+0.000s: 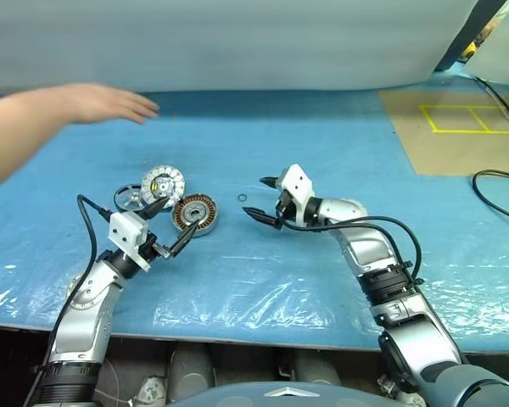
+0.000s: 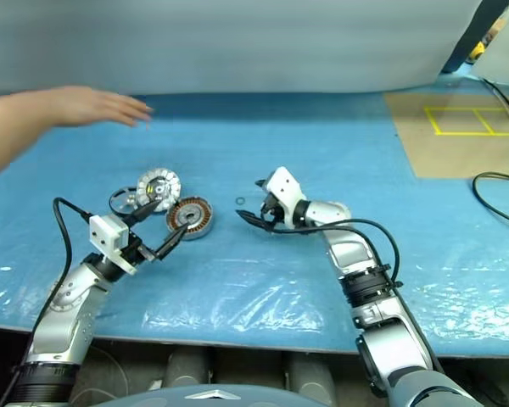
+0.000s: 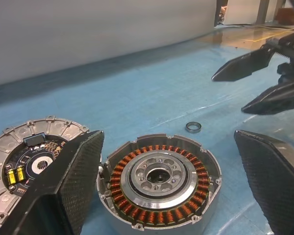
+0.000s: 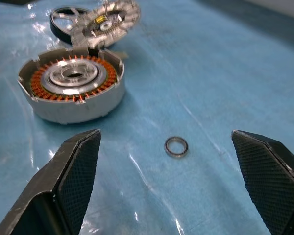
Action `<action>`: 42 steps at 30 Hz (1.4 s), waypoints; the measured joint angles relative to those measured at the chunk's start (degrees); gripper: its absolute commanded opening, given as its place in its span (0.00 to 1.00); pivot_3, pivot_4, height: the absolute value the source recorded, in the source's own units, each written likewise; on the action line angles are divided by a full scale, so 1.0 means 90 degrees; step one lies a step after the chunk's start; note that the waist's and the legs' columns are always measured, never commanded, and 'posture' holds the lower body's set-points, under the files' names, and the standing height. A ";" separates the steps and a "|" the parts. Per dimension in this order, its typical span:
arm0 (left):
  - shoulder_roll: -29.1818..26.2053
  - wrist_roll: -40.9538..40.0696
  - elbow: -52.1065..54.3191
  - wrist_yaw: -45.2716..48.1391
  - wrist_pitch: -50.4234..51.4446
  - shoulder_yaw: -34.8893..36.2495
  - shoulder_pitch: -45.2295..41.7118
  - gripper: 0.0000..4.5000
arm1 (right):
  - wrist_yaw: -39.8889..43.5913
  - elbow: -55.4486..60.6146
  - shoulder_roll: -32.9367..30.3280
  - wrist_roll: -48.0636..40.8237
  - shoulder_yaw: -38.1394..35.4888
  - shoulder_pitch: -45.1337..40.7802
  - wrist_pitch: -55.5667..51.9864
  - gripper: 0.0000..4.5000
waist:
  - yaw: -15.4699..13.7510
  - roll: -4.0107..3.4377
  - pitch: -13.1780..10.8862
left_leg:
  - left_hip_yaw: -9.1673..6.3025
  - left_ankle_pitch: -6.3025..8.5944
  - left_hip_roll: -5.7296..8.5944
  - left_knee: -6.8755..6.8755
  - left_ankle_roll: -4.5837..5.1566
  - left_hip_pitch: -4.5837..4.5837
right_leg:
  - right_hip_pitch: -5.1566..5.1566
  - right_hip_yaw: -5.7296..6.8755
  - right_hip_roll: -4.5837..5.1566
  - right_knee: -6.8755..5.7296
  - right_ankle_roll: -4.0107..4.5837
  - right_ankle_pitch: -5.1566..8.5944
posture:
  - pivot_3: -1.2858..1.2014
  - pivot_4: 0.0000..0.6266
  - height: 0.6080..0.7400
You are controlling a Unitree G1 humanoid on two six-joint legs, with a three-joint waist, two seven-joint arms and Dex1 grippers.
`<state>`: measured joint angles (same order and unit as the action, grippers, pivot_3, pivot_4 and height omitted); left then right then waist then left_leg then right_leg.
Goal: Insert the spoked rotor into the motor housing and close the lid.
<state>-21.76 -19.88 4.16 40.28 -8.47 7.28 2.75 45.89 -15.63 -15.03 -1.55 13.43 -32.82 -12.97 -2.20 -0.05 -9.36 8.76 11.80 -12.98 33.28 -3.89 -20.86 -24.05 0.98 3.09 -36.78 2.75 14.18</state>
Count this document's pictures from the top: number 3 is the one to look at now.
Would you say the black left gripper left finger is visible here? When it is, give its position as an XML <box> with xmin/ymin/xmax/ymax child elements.
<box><xmin>0</xmin><ymin>130</ymin><xmax>105</xmax><ymax>235</ymax></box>

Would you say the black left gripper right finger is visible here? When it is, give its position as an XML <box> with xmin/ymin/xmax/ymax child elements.
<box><xmin>234</xmin><ymin>129</ymin><xmax>294</xmax><ymax>235</ymax></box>

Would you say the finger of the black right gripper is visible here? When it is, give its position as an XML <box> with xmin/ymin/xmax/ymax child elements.
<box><xmin>241</xmin><ymin>78</ymin><xmax>294</xmax><ymax>116</ymax></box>
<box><xmin>211</xmin><ymin>45</ymin><xmax>276</xmax><ymax>82</ymax></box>

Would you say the silver motor lid circuit board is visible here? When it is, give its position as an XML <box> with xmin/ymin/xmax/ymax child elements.
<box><xmin>0</xmin><ymin>115</ymin><xmax>91</xmax><ymax>230</ymax></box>

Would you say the silver rotor with round holes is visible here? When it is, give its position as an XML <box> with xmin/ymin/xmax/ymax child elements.
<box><xmin>120</xmin><ymin>149</ymin><xmax>199</xmax><ymax>211</ymax></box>

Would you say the brown cardboard sheet yellow tape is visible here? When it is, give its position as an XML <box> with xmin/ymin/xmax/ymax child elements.
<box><xmin>210</xmin><ymin>25</ymin><xmax>294</xmax><ymax>48</ymax></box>

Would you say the blue table mat plastic film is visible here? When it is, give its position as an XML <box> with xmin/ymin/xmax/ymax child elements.
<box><xmin>0</xmin><ymin>24</ymin><xmax>294</xmax><ymax>235</ymax></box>

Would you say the thin cable by cardboard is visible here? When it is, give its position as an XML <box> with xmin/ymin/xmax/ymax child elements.
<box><xmin>219</xmin><ymin>22</ymin><xmax>294</xmax><ymax>30</ymax></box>

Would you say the dark metal post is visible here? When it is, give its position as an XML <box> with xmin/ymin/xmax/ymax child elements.
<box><xmin>255</xmin><ymin>0</ymin><xmax>270</xmax><ymax>25</ymax></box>

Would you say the small metal bearing ring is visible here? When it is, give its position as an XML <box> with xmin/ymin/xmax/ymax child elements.
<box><xmin>185</xmin><ymin>121</ymin><xmax>202</xmax><ymax>134</ymax></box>

